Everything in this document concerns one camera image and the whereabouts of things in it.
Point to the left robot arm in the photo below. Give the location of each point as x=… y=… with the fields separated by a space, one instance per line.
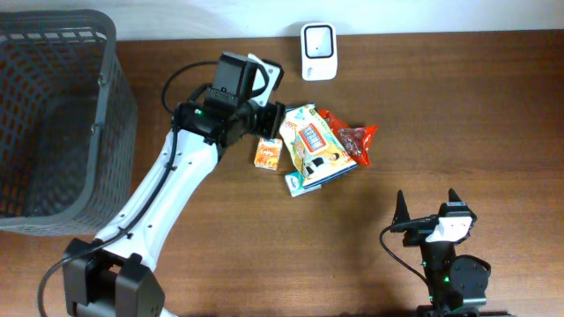
x=114 y=274

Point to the teal tissue pack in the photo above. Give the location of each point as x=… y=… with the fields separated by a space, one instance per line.
x=294 y=182

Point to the white barcode scanner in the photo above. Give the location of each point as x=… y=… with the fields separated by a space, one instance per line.
x=319 y=54

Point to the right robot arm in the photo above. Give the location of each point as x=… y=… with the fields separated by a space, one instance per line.
x=456 y=283

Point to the yellow snack bag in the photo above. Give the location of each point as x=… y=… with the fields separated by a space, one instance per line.
x=315 y=151

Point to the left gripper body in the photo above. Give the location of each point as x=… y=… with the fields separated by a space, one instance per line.
x=271 y=121

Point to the orange tissue pack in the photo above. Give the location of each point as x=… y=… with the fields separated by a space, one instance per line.
x=268 y=153

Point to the red candy bag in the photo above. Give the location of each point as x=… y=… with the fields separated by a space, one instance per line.
x=356 y=141

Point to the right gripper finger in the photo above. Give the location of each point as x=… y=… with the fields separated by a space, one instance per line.
x=401 y=214
x=453 y=196

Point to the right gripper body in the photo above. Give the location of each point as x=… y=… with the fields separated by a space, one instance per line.
x=419 y=231

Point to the dark grey plastic basket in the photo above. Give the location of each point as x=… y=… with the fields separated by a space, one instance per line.
x=68 y=123

